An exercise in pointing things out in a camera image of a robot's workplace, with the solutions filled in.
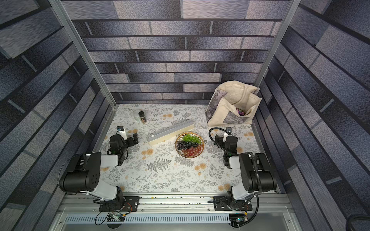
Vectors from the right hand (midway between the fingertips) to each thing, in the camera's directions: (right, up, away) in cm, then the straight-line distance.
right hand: (224, 134), depth 94 cm
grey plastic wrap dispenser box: (-38, +1, +3) cm, 38 cm away
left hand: (-64, +1, 0) cm, 64 cm away
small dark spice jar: (-59, +12, +9) cm, 61 cm away
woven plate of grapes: (-24, -7, -3) cm, 25 cm away
